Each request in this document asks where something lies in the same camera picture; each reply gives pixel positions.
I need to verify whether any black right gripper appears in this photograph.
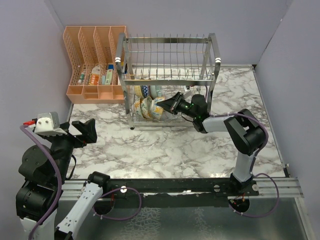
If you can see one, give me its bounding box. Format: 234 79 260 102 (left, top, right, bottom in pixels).
157 91 198 120

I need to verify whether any orange flower bowl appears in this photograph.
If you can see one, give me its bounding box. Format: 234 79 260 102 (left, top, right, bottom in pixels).
132 98 143 117
140 96 152 119

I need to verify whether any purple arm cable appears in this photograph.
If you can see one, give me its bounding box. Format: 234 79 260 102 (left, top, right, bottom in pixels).
204 86 280 218
19 123 63 240

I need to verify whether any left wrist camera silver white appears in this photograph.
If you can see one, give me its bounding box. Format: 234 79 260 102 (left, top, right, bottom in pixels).
22 112 68 137

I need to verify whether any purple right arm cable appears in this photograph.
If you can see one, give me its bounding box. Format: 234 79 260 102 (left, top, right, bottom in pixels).
204 86 280 218

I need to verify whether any red patterned bowl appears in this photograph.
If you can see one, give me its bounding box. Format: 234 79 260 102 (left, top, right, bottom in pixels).
140 85 150 98

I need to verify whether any green white box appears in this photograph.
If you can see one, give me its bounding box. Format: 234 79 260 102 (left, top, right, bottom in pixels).
104 69 114 85

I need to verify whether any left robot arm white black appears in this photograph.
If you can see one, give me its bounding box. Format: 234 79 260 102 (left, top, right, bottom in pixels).
15 114 111 240

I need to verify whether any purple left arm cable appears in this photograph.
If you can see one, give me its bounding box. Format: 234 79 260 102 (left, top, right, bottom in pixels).
19 123 63 240

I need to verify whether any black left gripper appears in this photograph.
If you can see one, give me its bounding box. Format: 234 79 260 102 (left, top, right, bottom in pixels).
45 117 97 181

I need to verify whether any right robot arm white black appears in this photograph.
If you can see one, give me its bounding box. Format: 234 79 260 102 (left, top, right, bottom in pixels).
156 92 269 196

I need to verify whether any small green white bottle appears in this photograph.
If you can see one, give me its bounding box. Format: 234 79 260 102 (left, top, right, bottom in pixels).
77 72 86 85

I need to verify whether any black mounting rail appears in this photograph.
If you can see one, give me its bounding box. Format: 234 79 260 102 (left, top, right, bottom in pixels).
102 178 259 208

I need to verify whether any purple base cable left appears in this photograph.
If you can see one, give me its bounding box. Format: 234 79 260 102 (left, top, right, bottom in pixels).
91 186 143 221

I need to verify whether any yellow dotted white bowl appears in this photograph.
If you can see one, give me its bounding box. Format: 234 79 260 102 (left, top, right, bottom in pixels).
134 85 143 98

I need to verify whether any blue orange floral bowl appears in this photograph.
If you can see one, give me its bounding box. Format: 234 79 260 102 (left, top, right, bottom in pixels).
149 96 165 120

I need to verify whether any peach plastic file organizer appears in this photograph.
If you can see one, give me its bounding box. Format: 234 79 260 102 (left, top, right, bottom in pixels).
63 25 127 104

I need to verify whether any teal ribbed bowl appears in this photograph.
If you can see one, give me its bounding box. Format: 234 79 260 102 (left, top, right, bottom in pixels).
149 85 162 99

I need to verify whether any stainless steel dish rack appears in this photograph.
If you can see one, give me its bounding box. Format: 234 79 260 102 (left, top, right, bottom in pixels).
115 33 222 130

